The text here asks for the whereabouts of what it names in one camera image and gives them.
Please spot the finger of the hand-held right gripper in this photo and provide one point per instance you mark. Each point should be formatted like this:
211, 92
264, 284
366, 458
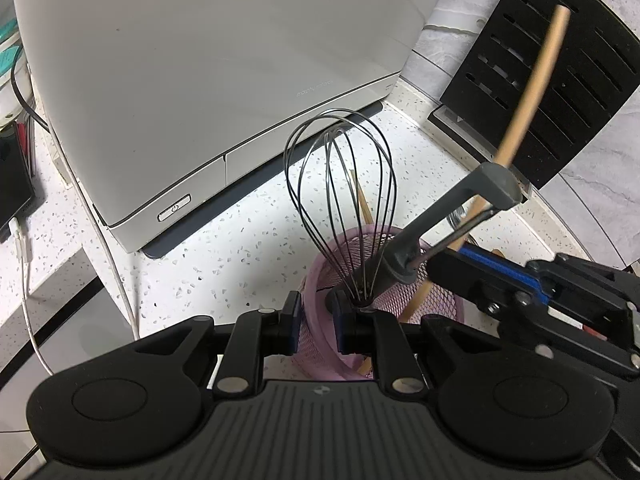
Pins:
470, 285
500, 266

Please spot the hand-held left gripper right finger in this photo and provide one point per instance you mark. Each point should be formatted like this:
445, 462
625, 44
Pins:
340, 327

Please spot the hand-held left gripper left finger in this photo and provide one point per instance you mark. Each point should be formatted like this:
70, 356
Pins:
295, 325

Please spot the pink mesh cup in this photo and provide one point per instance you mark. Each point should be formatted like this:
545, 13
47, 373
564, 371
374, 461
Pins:
317, 305

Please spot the grey peeler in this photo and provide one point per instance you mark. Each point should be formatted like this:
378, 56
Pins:
495, 182

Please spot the wooden chopstick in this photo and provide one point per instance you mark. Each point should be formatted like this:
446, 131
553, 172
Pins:
361, 200
535, 80

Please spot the black slotted knife block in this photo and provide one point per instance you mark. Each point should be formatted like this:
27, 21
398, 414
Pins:
590, 85

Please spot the white countertop appliance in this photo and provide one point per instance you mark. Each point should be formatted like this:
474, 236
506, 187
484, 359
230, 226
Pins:
200, 60

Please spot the black smartphone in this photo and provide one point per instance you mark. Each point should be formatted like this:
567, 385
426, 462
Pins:
12, 185

